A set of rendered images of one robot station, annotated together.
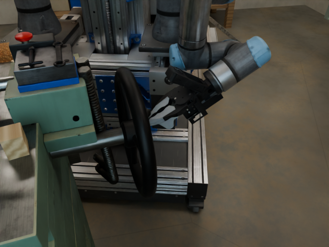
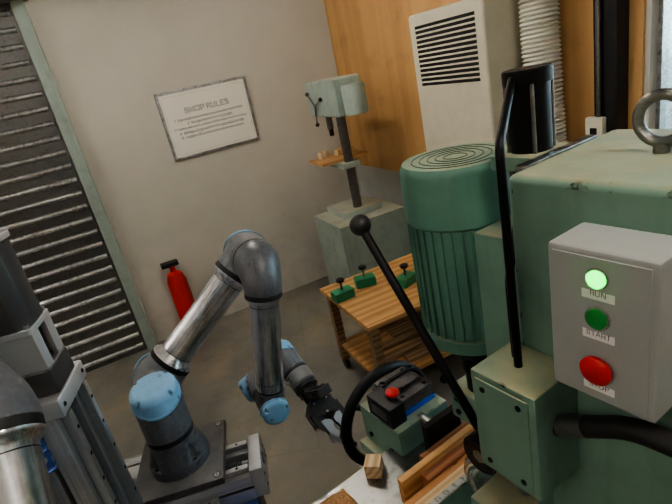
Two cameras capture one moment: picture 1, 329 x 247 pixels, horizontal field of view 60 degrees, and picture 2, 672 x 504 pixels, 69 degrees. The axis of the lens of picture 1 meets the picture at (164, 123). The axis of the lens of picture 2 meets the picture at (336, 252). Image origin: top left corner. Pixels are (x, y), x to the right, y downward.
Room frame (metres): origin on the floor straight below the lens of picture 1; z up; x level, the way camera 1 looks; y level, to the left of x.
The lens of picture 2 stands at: (0.72, 1.07, 1.68)
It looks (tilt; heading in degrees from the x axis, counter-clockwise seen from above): 21 degrees down; 259
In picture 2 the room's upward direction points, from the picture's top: 12 degrees counter-clockwise
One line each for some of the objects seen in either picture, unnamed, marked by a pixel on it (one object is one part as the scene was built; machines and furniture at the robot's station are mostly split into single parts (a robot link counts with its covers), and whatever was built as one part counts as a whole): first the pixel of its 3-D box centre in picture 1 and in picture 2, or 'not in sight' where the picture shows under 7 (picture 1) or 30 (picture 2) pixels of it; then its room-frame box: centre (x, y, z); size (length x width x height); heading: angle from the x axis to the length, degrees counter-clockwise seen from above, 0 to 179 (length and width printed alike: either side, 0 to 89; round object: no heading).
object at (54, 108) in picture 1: (51, 92); (405, 418); (0.48, 0.22, 0.91); 0.15 x 0.14 x 0.09; 18
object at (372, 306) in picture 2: not in sight; (400, 318); (0.00, -1.17, 0.32); 0.66 x 0.57 x 0.64; 9
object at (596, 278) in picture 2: not in sight; (595, 279); (0.44, 0.75, 1.46); 0.02 x 0.01 x 0.02; 108
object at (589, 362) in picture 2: not in sight; (595, 370); (0.44, 0.75, 1.36); 0.03 x 0.01 x 0.03; 108
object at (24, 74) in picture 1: (42, 58); (397, 392); (0.48, 0.22, 0.99); 0.13 x 0.11 x 0.06; 18
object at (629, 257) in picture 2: not in sight; (616, 317); (0.40, 0.74, 1.40); 0.10 x 0.06 x 0.16; 108
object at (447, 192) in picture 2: not in sight; (465, 248); (0.37, 0.39, 1.35); 0.18 x 0.18 x 0.31
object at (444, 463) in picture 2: not in sight; (468, 452); (0.41, 0.38, 0.92); 0.23 x 0.02 x 0.04; 18
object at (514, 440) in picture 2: not in sight; (524, 418); (0.45, 0.64, 1.23); 0.09 x 0.08 x 0.15; 108
